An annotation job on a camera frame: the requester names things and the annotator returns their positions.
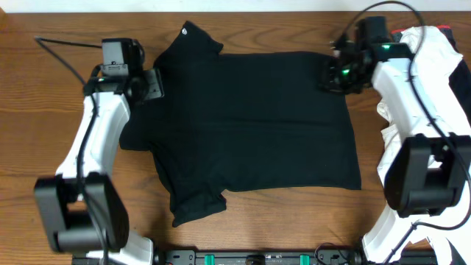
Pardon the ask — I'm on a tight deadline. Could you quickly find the black t-shirt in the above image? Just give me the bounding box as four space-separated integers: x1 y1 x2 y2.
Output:
120 22 361 226

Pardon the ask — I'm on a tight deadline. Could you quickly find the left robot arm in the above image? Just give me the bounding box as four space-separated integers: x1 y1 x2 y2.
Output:
34 68 164 264

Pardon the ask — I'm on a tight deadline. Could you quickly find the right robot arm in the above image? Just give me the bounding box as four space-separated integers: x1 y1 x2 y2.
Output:
325 39 470 264

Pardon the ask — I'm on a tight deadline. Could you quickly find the white clothes pile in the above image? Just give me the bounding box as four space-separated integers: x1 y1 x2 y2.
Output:
377 26 470 264

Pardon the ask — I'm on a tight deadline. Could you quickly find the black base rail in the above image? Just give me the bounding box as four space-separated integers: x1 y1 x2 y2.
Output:
71 244 439 265

